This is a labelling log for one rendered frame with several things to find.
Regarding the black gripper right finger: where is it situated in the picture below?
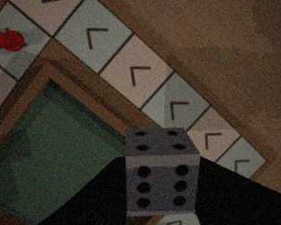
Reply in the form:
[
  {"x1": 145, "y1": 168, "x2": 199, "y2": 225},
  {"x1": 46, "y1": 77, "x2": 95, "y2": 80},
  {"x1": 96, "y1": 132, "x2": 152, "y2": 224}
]
[{"x1": 194, "y1": 157, "x2": 281, "y2": 225}]

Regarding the grey die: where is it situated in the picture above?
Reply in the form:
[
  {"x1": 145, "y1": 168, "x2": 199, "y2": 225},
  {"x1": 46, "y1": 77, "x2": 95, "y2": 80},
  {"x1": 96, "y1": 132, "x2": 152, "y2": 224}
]
[{"x1": 126, "y1": 127, "x2": 200, "y2": 217}]

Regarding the red pawn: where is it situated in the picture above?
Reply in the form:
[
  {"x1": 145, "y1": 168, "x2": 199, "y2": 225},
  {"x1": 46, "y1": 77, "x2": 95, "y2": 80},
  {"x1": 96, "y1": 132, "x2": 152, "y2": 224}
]
[{"x1": 0, "y1": 30, "x2": 24, "y2": 53}]

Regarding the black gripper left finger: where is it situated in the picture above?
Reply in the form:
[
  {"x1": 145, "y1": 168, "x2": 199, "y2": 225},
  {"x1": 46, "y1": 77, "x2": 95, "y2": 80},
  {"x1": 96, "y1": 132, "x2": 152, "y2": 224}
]
[{"x1": 37, "y1": 157, "x2": 126, "y2": 225}]

